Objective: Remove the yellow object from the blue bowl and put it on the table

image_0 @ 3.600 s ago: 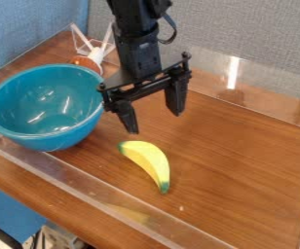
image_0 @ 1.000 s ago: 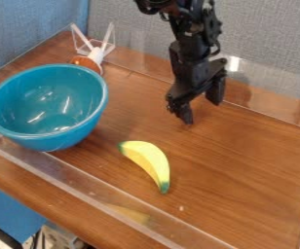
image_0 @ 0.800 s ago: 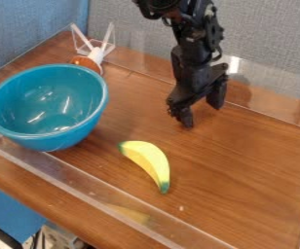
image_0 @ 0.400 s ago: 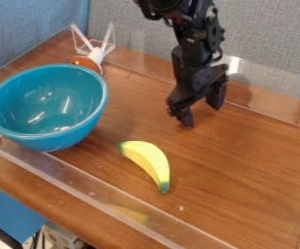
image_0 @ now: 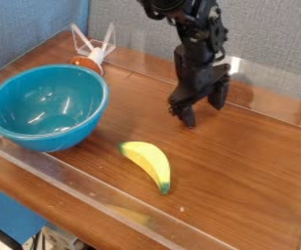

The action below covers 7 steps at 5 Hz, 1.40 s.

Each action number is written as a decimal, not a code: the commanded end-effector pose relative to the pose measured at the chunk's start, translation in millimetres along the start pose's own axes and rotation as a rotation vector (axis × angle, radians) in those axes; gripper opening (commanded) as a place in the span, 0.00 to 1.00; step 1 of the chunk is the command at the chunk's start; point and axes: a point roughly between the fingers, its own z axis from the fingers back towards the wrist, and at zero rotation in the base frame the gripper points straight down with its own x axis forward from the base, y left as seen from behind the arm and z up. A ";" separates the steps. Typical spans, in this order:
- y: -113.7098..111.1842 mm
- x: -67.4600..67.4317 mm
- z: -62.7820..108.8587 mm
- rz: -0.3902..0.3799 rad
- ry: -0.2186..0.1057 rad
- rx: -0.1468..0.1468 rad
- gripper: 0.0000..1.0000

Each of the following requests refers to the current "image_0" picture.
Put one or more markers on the clear acrylic back barrier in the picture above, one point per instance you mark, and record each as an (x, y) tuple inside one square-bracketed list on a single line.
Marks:
[(261, 88)]

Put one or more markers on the yellow wedge object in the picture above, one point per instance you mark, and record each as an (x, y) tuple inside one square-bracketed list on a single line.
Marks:
[(151, 158)]

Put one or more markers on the blue bowl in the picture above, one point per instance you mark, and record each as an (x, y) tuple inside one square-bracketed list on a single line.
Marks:
[(52, 106)]

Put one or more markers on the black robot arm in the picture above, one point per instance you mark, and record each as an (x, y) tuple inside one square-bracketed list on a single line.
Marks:
[(203, 34)]

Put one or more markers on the clear acrylic barrier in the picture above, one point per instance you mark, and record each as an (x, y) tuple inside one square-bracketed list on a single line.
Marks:
[(127, 209), (261, 88)]

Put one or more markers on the clear acrylic front barrier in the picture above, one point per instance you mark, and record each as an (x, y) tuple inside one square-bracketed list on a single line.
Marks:
[(127, 209)]

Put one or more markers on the orange white plunger toy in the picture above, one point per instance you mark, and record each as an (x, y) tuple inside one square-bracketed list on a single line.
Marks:
[(92, 62)]

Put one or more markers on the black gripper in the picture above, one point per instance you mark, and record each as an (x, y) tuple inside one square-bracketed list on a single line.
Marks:
[(205, 82)]

